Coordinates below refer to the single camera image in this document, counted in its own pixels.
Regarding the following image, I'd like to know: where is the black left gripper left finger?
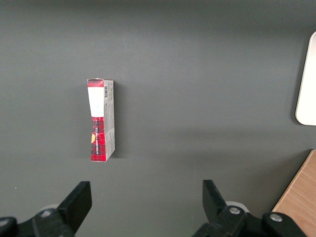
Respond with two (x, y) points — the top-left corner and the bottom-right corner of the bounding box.
(0, 181), (92, 237)

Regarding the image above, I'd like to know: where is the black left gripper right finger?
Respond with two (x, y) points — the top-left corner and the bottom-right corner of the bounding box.
(191, 179), (308, 237)

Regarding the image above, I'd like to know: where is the wooden drawer cabinet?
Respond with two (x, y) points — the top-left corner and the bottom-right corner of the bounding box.
(271, 149), (316, 237)

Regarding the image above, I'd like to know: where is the red plaid carton box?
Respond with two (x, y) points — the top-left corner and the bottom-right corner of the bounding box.
(86, 78), (117, 163)

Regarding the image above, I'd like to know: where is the cream rectangular tray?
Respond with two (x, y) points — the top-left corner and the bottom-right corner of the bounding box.
(295, 31), (316, 126)

